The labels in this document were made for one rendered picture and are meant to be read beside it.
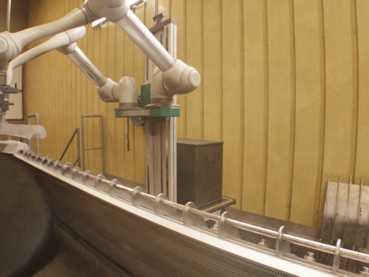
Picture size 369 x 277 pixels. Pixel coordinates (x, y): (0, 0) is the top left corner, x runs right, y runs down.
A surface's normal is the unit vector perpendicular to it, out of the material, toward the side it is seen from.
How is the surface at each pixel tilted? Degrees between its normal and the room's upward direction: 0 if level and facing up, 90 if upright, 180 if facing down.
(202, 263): 62
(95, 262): 74
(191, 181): 90
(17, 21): 90
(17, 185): 101
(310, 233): 90
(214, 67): 90
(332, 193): 67
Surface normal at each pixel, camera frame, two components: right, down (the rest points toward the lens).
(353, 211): -0.63, -0.20
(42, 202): 0.32, 0.09
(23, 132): 0.76, 0.05
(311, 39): -0.65, 0.06
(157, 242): -0.58, -0.41
